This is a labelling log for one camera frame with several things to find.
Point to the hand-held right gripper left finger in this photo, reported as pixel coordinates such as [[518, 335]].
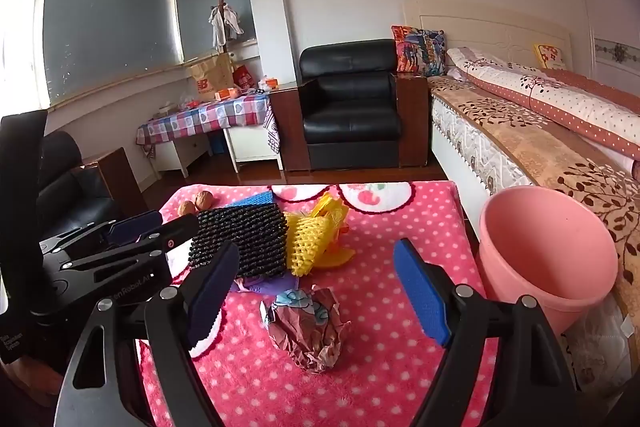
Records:
[[210, 302]]

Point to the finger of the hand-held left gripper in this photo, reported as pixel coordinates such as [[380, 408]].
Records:
[[165, 242], [132, 227]]

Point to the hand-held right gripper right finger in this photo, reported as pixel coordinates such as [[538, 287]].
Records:
[[422, 292]]

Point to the purple foam net sleeve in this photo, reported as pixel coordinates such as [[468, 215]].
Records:
[[270, 288]]

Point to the black foam net sleeve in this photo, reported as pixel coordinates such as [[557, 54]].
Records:
[[240, 237]]

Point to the brown paper ball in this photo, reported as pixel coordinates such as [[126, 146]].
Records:
[[305, 337]]

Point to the yellow foam net sleeve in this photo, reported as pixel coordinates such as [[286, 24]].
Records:
[[305, 242]]

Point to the pink plastic basin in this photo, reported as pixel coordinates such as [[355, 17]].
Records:
[[540, 272]]

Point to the brown walnut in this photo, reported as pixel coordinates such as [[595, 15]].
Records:
[[204, 200], [187, 208]]

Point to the orange peel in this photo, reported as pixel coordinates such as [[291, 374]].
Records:
[[341, 259]]

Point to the blue foam net sleeve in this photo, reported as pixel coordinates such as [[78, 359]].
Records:
[[255, 199]]

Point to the pink polka dot blanket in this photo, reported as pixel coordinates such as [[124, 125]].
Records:
[[380, 382]]

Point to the white desk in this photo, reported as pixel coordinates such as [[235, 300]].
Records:
[[250, 147]]

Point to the checkered tablecloth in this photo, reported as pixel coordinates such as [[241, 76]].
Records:
[[220, 114]]

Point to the orange box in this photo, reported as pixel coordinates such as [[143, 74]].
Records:
[[268, 83], [227, 94]]

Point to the brown paper bag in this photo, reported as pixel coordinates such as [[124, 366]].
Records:
[[210, 79]]

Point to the red gift bag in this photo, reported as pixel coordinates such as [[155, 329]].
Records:
[[243, 78]]

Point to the brown leaf pattern bedspread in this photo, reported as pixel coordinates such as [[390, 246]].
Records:
[[550, 157]]

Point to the black leather armchair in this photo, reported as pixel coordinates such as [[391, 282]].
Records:
[[350, 117]]

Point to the white hanging garment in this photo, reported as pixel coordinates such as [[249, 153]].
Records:
[[222, 27]]

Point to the polka dot tree quilt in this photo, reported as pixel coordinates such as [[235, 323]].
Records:
[[550, 102]]

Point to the colourful printed pillow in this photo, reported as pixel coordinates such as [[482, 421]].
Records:
[[420, 52]]

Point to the wooden coat rack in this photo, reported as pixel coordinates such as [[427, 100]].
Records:
[[222, 2]]

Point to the white bed with headboard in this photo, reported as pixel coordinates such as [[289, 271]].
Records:
[[460, 27]]

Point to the yellow floral pillow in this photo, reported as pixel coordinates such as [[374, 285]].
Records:
[[550, 56]]

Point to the white wardrobe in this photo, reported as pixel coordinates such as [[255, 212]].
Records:
[[615, 7]]

